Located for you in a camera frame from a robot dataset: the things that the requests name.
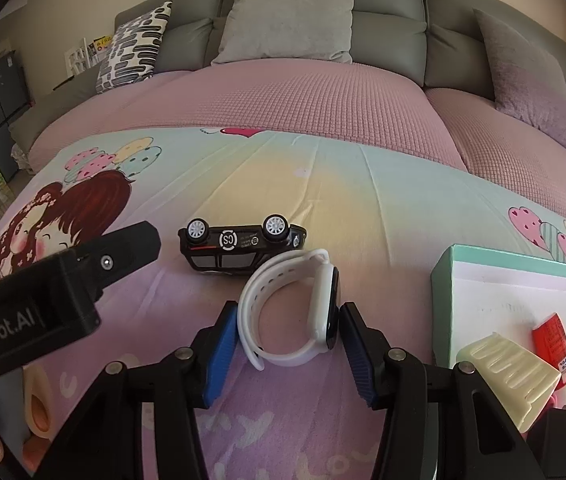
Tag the white watch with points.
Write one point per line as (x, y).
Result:
(288, 355)

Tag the red glue bottle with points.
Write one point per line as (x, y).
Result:
(553, 340)

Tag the cream slotted plastic holder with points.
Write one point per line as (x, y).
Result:
(503, 370)

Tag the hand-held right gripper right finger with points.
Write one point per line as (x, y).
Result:
(358, 360)

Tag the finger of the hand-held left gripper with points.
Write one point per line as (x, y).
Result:
(123, 252)

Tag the black toy car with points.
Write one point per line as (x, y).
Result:
(223, 257)

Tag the pink quilted sofa cover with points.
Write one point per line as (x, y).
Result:
(313, 95)

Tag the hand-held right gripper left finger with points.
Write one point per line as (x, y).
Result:
(220, 355)

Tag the cartoon printed blanket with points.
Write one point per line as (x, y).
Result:
(363, 200)

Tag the grey sofa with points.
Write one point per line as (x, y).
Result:
(388, 30)

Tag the white rack with booklets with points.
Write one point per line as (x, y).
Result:
(98, 45)

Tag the plain grey pillow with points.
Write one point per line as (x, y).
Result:
(288, 20)

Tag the black white patterned pillow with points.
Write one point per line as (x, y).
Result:
(133, 45)

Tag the grey purple pillow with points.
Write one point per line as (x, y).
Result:
(528, 70)

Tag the teal cardboard box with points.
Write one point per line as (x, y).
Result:
(493, 300)

